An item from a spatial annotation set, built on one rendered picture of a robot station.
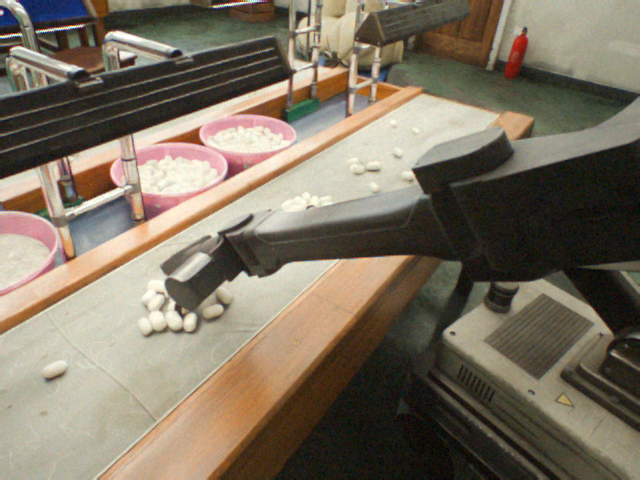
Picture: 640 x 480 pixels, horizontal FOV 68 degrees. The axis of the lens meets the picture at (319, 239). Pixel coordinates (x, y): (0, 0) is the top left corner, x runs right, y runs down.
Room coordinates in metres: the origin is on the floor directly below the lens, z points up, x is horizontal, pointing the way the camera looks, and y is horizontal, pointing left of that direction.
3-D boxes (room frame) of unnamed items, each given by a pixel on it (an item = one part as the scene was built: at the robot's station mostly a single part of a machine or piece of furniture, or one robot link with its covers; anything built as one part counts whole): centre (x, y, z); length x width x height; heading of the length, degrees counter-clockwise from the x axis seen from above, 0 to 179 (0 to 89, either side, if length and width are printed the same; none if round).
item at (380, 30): (1.46, -0.23, 1.08); 0.62 x 0.08 x 0.07; 149
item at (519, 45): (5.05, -1.80, 0.25); 0.18 x 0.14 x 0.49; 144
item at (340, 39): (4.15, -0.17, 0.40); 0.74 x 0.56 x 0.38; 145
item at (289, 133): (1.24, 0.23, 0.72); 0.27 x 0.27 x 0.10
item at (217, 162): (1.00, 0.37, 0.72); 0.27 x 0.27 x 0.10
